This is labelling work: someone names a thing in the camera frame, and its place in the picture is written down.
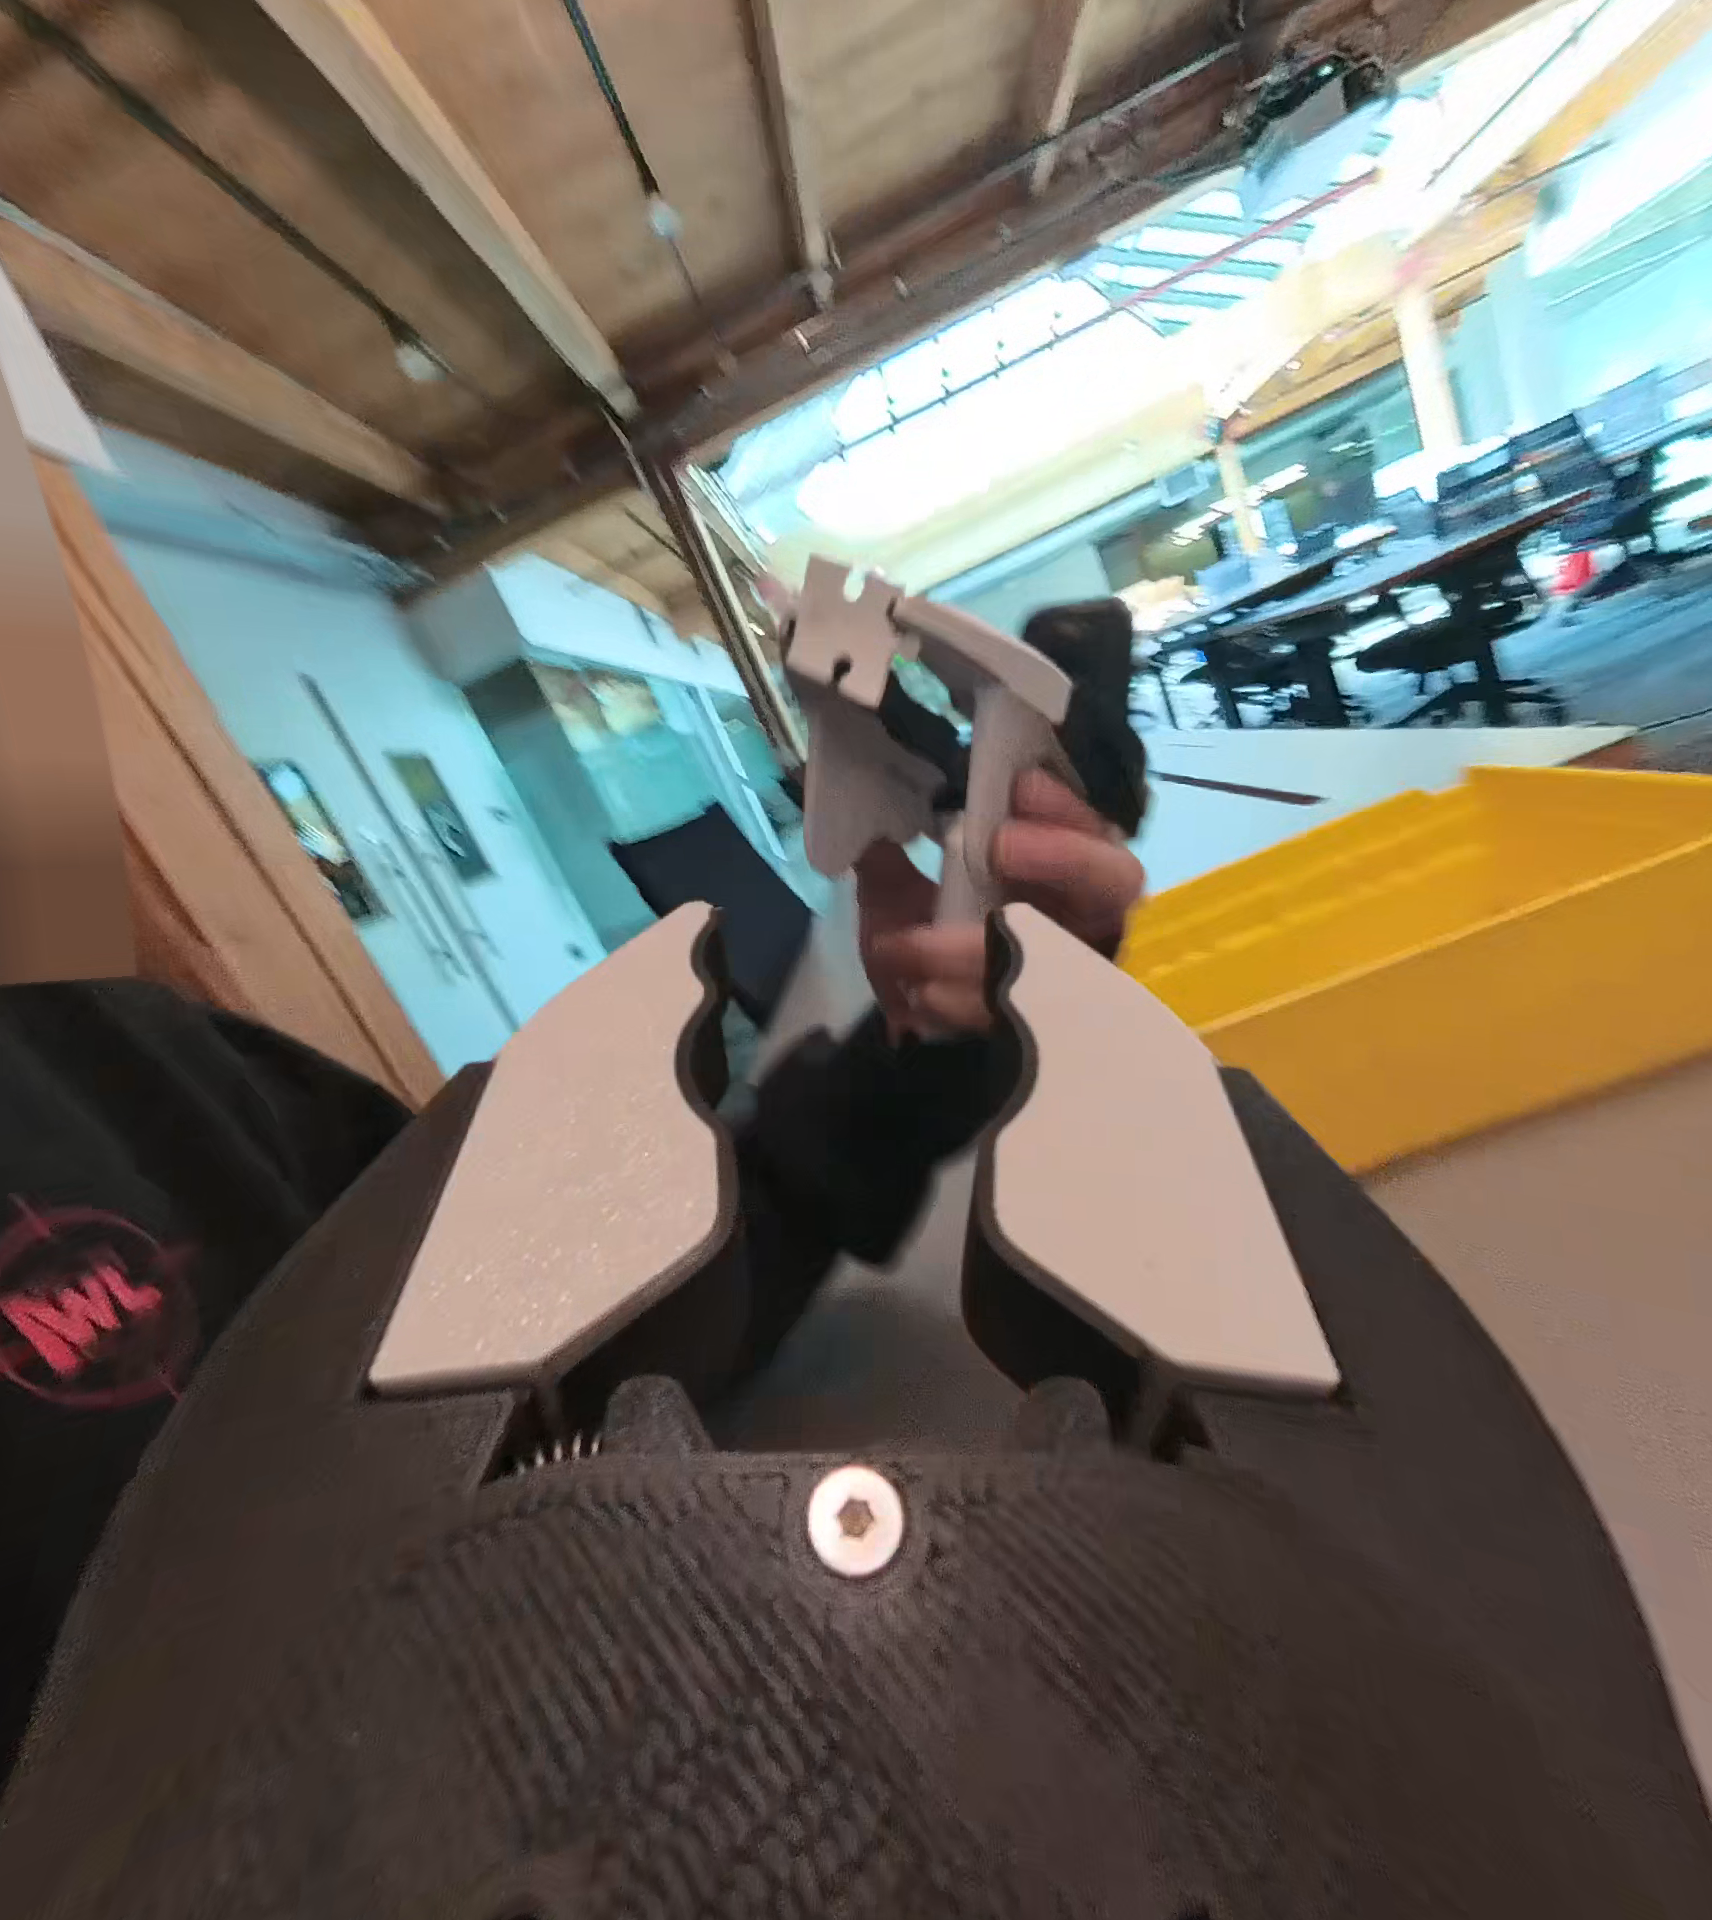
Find person's left hand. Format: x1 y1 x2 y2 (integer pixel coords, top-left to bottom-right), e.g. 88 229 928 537
853 771 1146 1039

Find yellow plastic bin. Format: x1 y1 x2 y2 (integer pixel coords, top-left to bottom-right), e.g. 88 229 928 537
1118 763 1712 1176

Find grey ceiling unit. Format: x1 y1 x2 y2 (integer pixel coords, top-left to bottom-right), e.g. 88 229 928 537
1238 56 1398 159

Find long dark office desk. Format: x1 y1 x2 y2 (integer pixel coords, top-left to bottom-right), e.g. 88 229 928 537
1149 486 1600 722

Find white puzzle piece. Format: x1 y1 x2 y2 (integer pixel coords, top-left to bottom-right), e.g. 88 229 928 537
778 557 905 708

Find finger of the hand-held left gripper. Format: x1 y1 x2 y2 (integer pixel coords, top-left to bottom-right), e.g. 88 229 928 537
800 695 953 882
878 591 1079 819

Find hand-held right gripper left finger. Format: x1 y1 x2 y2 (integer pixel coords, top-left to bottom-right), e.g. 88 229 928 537
365 901 743 1404

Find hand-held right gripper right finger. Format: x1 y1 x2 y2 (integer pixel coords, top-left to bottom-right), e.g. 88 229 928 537
961 901 1346 1412

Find person's left forearm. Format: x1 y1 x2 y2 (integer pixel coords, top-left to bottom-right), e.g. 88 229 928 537
728 1008 1025 1360

